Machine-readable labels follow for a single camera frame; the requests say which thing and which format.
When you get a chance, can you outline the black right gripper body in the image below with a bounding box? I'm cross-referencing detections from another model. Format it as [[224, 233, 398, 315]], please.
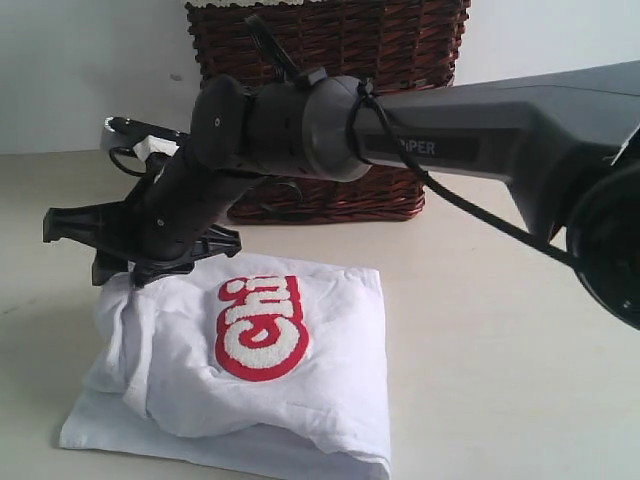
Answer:
[[94, 147, 260, 280]]

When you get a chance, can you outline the white t-shirt red lettering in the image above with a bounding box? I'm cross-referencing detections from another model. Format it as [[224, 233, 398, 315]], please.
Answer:
[[59, 253, 391, 479]]

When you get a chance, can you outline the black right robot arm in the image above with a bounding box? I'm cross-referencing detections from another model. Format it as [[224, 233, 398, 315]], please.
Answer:
[[42, 61, 639, 327]]

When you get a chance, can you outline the white cloth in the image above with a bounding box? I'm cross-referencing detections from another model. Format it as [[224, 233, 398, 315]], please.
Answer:
[[180, 0, 305, 8]]

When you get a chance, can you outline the dark brown wicker basket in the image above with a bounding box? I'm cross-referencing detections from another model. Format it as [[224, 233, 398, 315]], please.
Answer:
[[184, 0, 470, 225]]

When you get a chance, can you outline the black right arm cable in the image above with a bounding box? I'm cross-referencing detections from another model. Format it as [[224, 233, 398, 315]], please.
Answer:
[[243, 13, 581, 266]]

